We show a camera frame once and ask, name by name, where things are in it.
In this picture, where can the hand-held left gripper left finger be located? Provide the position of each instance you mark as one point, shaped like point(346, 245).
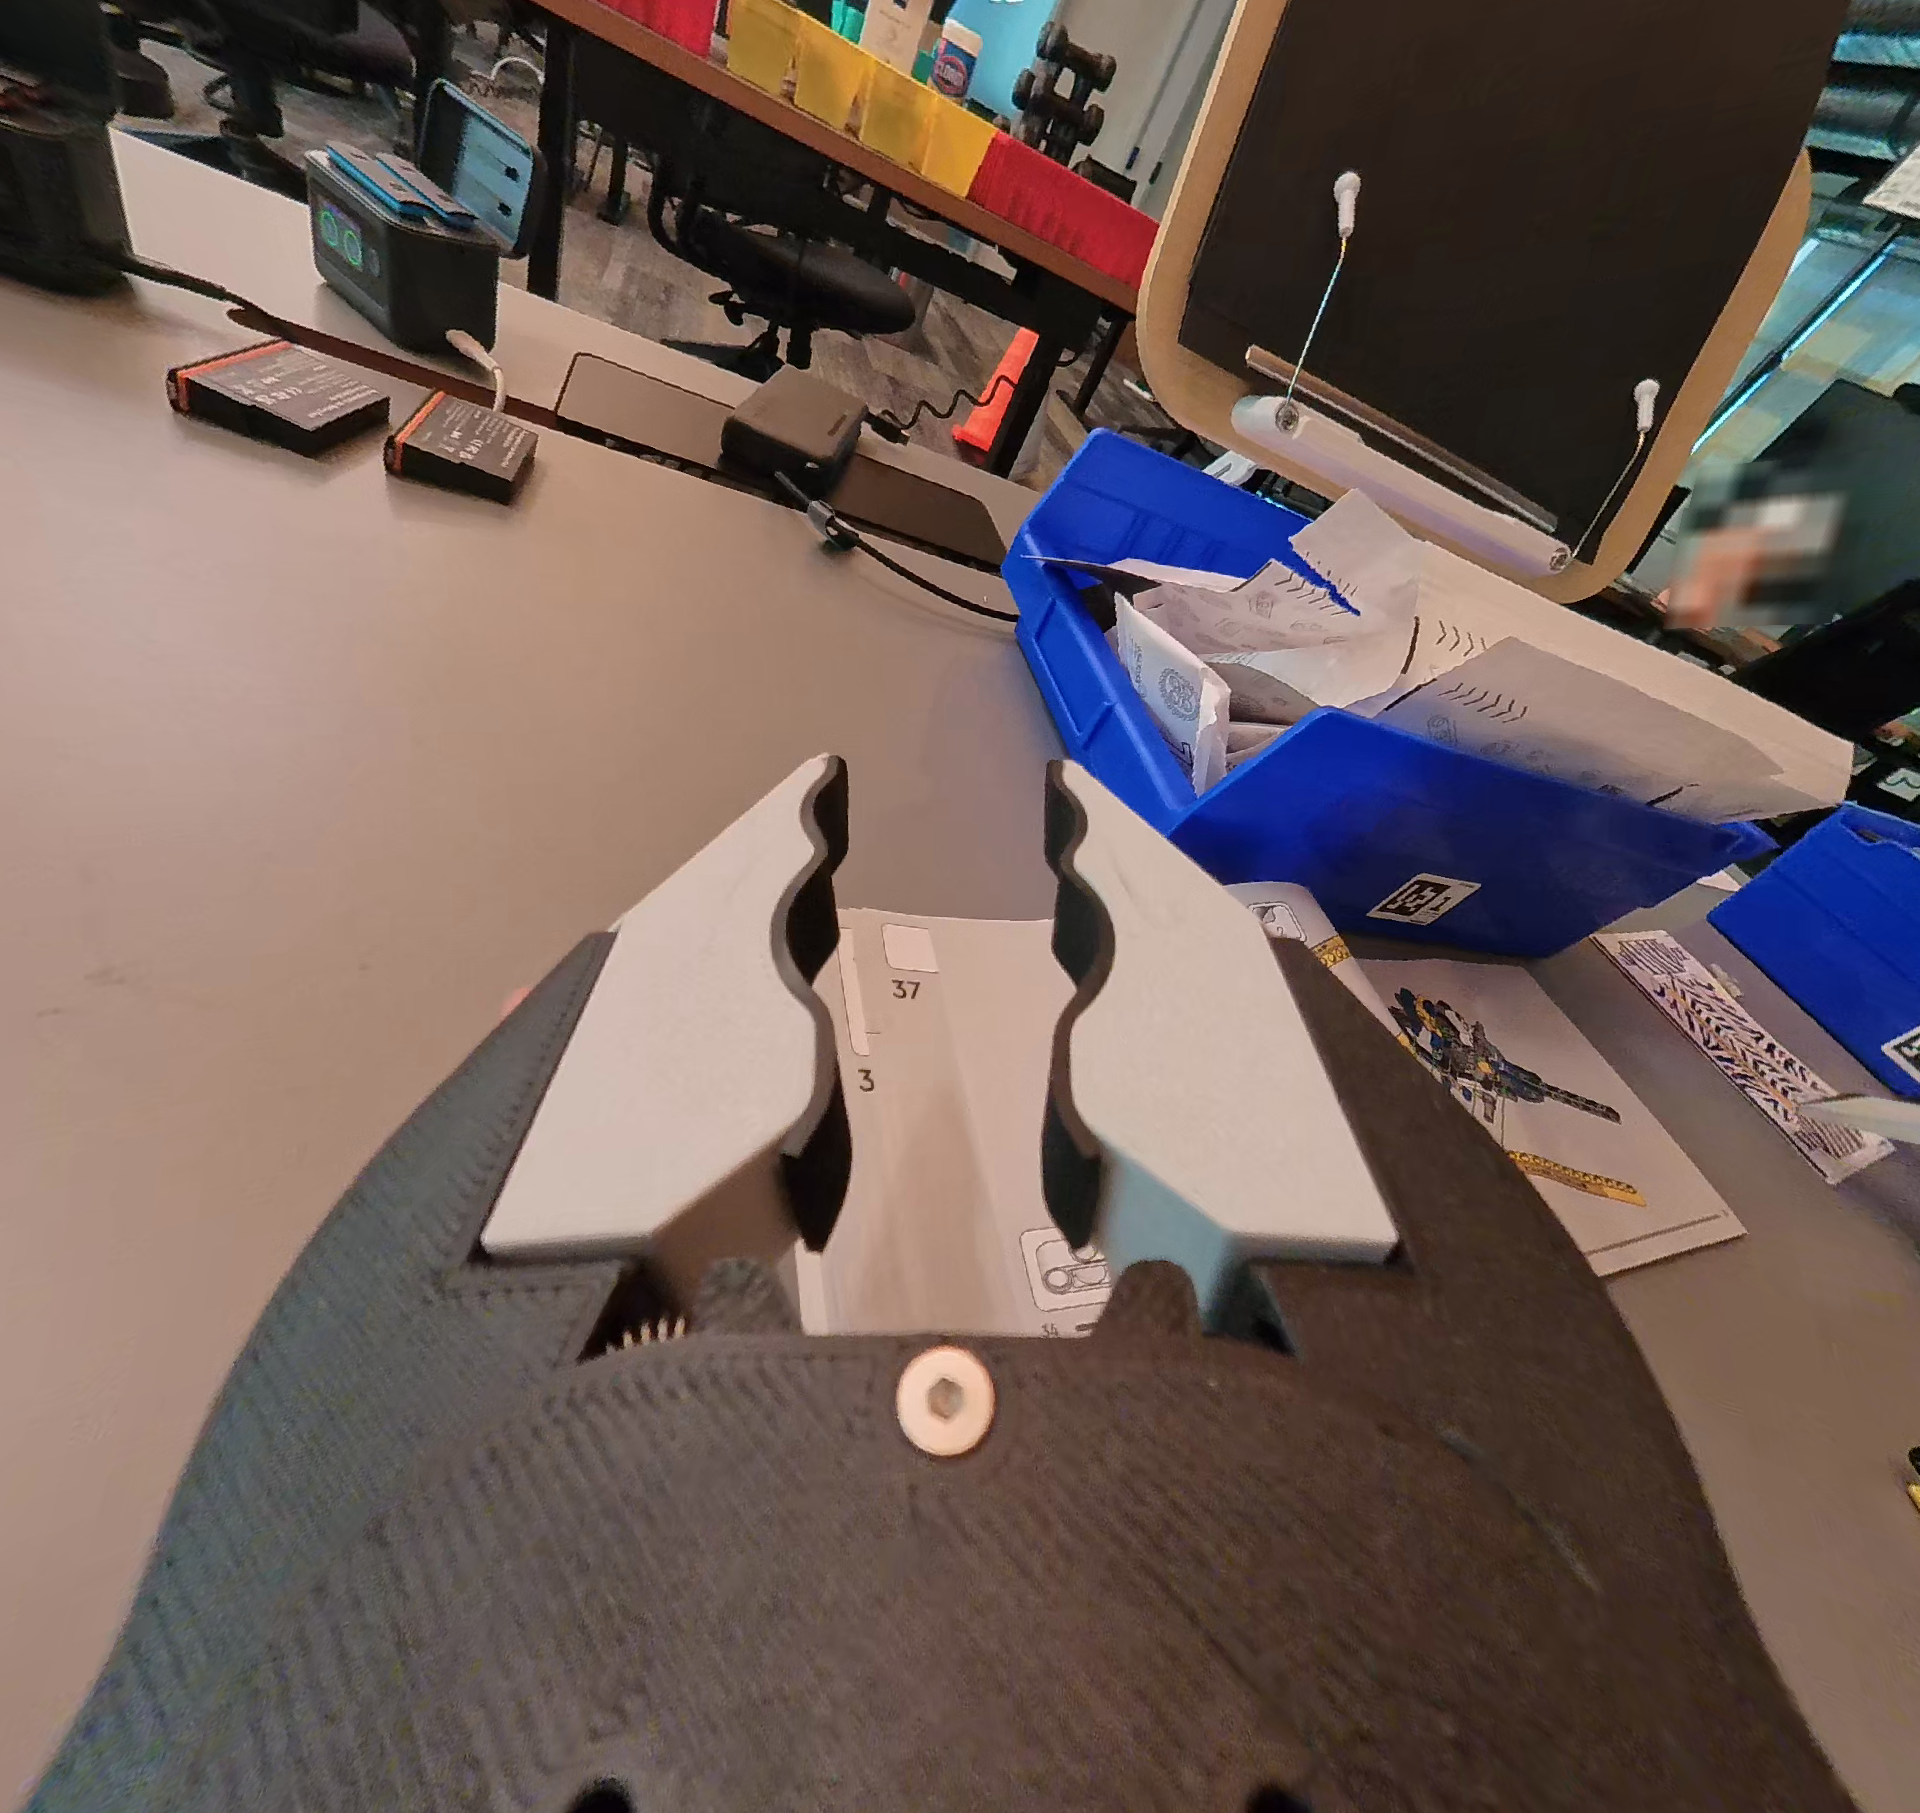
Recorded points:
point(674, 1032)

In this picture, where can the small blue plastic bin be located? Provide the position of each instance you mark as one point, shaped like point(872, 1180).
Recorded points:
point(1822, 912)

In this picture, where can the printed sticker sheet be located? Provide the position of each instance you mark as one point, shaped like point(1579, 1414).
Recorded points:
point(1724, 1032)

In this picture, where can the black camera battery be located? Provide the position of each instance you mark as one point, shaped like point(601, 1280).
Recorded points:
point(284, 396)
point(464, 445)

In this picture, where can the black power adapter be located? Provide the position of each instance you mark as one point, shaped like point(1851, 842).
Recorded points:
point(793, 426)

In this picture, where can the black battery charging case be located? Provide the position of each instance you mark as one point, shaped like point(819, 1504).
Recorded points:
point(404, 261)

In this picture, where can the crane picture instruction booklet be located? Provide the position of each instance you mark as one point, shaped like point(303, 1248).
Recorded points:
point(1560, 1138)

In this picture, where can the black boxy device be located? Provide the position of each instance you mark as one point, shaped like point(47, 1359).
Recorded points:
point(53, 149)

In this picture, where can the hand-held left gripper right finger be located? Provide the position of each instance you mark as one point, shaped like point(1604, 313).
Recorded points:
point(1214, 1078)

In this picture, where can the dumbbell rack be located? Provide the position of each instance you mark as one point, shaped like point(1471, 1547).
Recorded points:
point(1065, 88)

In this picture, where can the torn white paper bag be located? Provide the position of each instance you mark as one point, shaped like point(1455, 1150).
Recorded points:
point(1320, 613)

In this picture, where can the wipes canister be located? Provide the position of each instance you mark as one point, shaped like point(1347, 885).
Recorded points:
point(957, 60)

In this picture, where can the long wooden table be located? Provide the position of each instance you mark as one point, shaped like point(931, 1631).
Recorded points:
point(631, 20)

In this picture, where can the large blue plastic bin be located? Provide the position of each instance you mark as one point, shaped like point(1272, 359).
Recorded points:
point(1350, 823)

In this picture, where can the small printed paper bag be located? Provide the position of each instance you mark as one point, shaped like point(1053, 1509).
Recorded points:
point(1178, 688)

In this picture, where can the wood-rimmed black panel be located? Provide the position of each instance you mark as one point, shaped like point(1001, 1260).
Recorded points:
point(1500, 162)

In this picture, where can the red floor object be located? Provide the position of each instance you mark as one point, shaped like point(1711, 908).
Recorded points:
point(993, 403)

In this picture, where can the yellow storage bin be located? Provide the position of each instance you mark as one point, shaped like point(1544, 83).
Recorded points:
point(763, 36)
point(831, 73)
point(897, 115)
point(955, 144)

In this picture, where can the large flat paper bag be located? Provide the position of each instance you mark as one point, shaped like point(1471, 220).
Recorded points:
point(1590, 732)

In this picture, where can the white cardboard box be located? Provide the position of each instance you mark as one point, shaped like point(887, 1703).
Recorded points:
point(897, 7)

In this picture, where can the black office chair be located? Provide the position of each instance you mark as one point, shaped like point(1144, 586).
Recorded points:
point(811, 282)

